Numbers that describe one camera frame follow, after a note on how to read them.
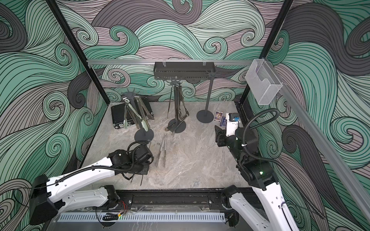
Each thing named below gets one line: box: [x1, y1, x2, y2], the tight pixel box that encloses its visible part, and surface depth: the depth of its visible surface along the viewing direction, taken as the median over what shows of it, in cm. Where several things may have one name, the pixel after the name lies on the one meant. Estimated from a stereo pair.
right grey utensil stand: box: [196, 69, 217, 124], surface depth 111 cm
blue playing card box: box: [219, 115, 228, 128], surface depth 109 cm
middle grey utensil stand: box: [166, 79, 187, 134], surface depth 103 cm
